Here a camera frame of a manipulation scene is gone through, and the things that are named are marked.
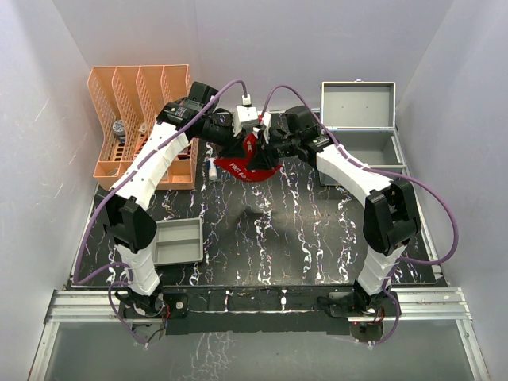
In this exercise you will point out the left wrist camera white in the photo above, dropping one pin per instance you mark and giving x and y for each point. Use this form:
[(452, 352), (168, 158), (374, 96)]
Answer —
[(245, 116)]

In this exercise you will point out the red white small box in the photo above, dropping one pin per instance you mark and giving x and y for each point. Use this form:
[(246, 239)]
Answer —
[(185, 154)]

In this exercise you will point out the red first aid kit pouch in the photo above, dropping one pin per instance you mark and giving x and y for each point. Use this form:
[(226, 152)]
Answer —
[(247, 162)]

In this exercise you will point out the grey metal case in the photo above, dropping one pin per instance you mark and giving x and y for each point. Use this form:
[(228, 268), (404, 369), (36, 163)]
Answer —
[(361, 115)]

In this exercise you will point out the grey plastic divided tray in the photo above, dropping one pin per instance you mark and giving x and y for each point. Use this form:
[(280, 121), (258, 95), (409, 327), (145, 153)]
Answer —
[(178, 241)]

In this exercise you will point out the orange plastic file organizer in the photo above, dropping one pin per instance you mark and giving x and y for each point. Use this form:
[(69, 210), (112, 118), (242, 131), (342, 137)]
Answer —
[(127, 100)]

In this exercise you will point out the white blue bandage roll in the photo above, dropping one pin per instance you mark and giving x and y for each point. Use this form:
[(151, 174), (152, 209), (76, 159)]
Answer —
[(212, 170)]

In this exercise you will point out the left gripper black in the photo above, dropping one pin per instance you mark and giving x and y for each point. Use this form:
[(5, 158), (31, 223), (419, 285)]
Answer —
[(234, 147)]

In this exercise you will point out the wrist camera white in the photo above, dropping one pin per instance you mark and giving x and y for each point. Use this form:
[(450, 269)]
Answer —
[(264, 126), (245, 116)]

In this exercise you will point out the round tape tin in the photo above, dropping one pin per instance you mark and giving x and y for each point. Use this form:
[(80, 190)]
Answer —
[(118, 128)]

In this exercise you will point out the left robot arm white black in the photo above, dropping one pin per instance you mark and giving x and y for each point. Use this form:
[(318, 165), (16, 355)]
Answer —
[(123, 209)]

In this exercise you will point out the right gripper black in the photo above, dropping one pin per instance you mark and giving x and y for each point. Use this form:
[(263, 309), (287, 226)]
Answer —
[(265, 158)]

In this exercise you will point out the aluminium frame rail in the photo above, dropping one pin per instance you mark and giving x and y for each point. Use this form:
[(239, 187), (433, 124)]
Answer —
[(260, 333)]

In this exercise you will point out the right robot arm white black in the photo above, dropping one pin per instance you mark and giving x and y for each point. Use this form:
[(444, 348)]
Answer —
[(391, 217)]

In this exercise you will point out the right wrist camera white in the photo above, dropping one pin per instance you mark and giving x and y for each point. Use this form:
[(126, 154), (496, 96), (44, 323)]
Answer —
[(264, 126)]

